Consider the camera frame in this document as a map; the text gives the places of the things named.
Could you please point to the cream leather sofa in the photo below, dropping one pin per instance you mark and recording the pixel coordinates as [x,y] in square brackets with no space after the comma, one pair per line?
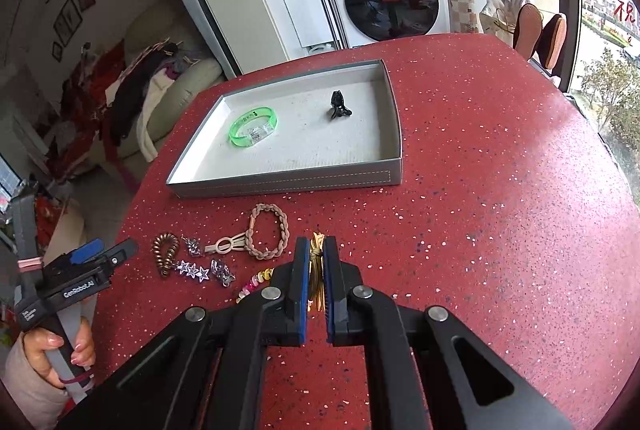
[195,79]

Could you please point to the small dark picture frame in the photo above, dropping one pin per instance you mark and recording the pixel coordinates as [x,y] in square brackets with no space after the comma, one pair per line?
[56,52]

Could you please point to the brown slipper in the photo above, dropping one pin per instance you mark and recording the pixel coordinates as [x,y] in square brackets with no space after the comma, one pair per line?
[554,42]
[527,29]

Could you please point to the black hair claw clip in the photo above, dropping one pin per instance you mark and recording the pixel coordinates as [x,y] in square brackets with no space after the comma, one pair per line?
[337,105]

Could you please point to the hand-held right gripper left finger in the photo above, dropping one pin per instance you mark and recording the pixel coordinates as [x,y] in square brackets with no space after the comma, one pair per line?
[301,290]

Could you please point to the clear crystal hair clip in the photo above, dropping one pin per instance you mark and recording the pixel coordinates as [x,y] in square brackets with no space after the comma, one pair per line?
[222,272]
[194,246]

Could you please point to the silver star hair clip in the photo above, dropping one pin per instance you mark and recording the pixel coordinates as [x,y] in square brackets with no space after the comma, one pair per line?
[192,271]

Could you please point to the person's left forearm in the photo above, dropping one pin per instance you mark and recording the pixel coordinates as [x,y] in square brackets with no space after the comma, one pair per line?
[25,392]

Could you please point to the large dark picture frame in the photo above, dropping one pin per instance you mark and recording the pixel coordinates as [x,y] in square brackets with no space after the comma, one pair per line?
[67,20]

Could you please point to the pile of clothes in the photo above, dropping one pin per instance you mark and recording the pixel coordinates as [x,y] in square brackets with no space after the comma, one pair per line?
[130,94]

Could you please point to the person's left hand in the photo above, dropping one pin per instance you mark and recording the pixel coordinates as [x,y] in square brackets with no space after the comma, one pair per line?
[42,342]

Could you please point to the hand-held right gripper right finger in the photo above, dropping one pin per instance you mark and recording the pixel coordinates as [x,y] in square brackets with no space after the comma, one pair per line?
[328,290]

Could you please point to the silver bunny hair clip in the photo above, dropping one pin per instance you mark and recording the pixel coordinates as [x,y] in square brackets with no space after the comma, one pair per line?
[220,246]

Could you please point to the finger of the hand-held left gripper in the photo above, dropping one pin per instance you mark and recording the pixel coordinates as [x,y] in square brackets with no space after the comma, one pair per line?
[86,252]
[121,251]

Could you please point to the beige tote bag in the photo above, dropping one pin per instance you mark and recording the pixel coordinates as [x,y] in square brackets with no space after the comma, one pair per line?
[505,14]

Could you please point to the grey tray box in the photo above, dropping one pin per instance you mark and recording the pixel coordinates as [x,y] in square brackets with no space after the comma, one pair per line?
[310,144]

